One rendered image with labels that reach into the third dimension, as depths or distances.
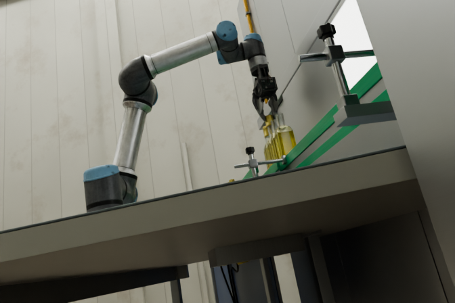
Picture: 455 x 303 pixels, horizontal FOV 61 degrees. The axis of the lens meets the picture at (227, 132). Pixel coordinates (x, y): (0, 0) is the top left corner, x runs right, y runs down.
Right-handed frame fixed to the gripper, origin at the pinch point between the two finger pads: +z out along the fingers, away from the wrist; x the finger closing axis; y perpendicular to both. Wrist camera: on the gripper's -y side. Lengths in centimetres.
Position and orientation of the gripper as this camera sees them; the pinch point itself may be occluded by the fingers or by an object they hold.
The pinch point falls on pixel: (269, 118)
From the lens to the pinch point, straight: 150.5
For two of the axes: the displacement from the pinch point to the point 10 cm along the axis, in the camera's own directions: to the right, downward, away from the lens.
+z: 1.8, 9.3, -3.2
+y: 1.6, -3.5, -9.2
